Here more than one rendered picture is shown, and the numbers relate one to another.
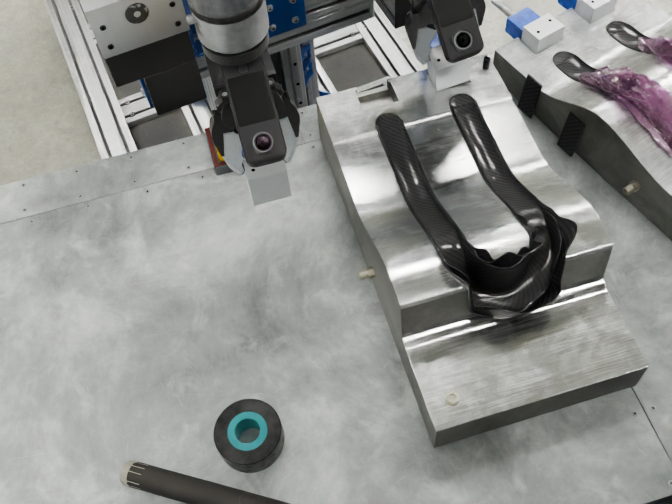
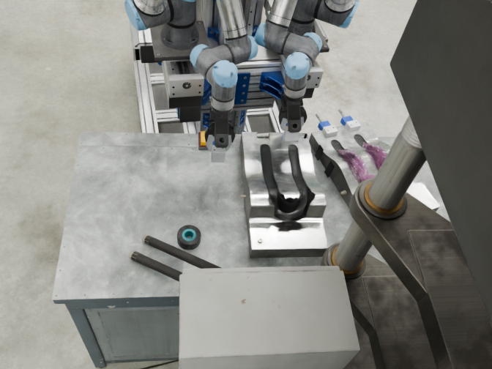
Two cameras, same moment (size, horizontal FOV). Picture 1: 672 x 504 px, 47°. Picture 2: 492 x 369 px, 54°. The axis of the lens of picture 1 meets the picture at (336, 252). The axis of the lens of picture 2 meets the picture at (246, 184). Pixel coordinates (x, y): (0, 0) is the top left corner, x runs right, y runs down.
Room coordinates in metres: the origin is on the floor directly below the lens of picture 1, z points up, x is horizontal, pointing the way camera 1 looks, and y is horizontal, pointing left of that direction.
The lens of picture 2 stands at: (-0.52, 0.00, 2.25)
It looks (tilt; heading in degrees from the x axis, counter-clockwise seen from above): 53 degrees down; 358
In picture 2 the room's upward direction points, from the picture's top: 10 degrees clockwise
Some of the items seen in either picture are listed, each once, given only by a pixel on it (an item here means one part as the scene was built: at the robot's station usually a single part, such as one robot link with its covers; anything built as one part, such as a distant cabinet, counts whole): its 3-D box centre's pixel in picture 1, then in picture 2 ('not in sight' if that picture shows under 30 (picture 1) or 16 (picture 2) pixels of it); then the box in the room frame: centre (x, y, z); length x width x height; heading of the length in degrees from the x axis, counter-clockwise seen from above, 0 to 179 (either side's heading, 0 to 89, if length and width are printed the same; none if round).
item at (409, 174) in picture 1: (471, 187); (286, 176); (0.56, -0.18, 0.92); 0.35 x 0.16 x 0.09; 11
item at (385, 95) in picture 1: (376, 103); (263, 139); (0.76, -0.08, 0.87); 0.05 x 0.05 x 0.04; 11
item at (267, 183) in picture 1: (258, 150); (217, 143); (0.65, 0.08, 0.93); 0.13 x 0.05 x 0.05; 11
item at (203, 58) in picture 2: not in sight; (211, 61); (0.71, 0.13, 1.25); 0.11 x 0.11 x 0.08; 42
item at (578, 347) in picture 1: (464, 221); (281, 187); (0.54, -0.17, 0.87); 0.50 x 0.26 x 0.14; 11
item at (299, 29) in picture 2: not in sight; (299, 23); (1.24, -0.16, 1.09); 0.15 x 0.15 x 0.10
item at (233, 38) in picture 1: (227, 17); (221, 99); (0.62, 0.08, 1.17); 0.08 x 0.08 x 0.05
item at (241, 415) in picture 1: (249, 435); (189, 237); (0.31, 0.13, 0.82); 0.08 x 0.08 x 0.04
